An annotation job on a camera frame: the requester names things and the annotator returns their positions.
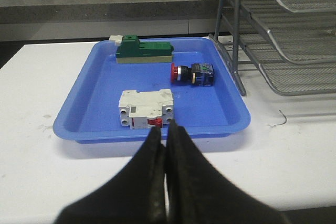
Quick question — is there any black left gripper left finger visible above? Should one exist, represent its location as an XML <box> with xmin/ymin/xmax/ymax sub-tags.
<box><xmin>55</xmin><ymin>127</ymin><xmax>166</xmax><ymax>223</ymax></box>

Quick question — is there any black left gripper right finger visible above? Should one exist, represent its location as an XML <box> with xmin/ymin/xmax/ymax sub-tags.
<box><xmin>166</xmin><ymin>121</ymin><xmax>289</xmax><ymax>223</ymax></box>

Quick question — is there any red emergency stop button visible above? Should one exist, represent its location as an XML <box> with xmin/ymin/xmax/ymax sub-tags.
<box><xmin>171</xmin><ymin>63</ymin><xmax>215</xmax><ymax>87</ymax></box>

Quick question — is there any white circuit breaker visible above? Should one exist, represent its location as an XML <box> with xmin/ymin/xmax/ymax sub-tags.
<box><xmin>119</xmin><ymin>89</ymin><xmax>174</xmax><ymax>130</ymax></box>

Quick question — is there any blue plastic tray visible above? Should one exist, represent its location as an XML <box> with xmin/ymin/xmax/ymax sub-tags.
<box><xmin>53</xmin><ymin>37</ymin><xmax>250</xmax><ymax>143</ymax></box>

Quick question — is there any green terminal block module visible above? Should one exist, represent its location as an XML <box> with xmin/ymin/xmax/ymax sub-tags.
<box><xmin>109</xmin><ymin>35</ymin><xmax>174</xmax><ymax>64</ymax></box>

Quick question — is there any grey stone counter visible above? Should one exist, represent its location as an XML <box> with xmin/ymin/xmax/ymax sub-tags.
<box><xmin>1</xmin><ymin>0</ymin><xmax>218</xmax><ymax>41</ymax></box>

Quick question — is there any thin bent wire piece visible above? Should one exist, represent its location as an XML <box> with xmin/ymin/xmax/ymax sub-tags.
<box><xmin>268</xmin><ymin>110</ymin><xmax>288</xmax><ymax>127</ymax></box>

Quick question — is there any silver mesh rack frame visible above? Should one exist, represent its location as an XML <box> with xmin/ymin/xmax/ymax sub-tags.
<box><xmin>208</xmin><ymin>0</ymin><xmax>336</xmax><ymax>96</ymax></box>

